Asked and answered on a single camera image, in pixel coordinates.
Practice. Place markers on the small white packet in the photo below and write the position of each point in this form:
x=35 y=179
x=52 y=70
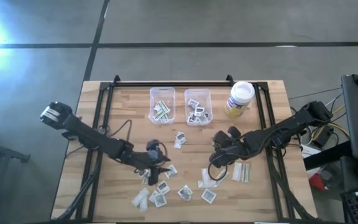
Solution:
x=144 y=206

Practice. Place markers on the clear plastic bin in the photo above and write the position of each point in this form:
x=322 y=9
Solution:
x=154 y=93
x=207 y=95

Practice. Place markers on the plain white square packet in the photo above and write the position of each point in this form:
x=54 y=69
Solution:
x=176 y=145

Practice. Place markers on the red object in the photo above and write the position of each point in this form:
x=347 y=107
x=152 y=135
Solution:
x=317 y=182

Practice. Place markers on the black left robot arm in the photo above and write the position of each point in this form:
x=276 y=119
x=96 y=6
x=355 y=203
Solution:
x=89 y=138

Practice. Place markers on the Lysol wipes canister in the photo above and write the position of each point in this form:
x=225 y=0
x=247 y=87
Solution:
x=242 y=91

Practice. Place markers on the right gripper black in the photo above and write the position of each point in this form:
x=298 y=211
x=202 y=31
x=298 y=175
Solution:
x=232 y=147

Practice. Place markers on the black power box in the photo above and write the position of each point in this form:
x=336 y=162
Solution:
x=322 y=137

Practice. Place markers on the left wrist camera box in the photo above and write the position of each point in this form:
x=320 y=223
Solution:
x=152 y=152

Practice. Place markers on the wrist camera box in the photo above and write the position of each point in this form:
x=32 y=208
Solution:
x=216 y=159
x=152 y=152

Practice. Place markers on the crumpled antiseptic wipe packet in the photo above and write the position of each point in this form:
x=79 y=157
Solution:
x=187 y=189

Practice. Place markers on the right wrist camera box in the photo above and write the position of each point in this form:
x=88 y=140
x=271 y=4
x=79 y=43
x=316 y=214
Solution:
x=216 y=159

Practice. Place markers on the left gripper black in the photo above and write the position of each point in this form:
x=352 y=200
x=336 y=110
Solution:
x=141 y=161

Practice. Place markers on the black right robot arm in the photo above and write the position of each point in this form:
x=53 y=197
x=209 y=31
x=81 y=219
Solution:
x=291 y=124

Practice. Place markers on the black stand legs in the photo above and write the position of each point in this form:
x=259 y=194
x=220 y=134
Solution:
x=11 y=154

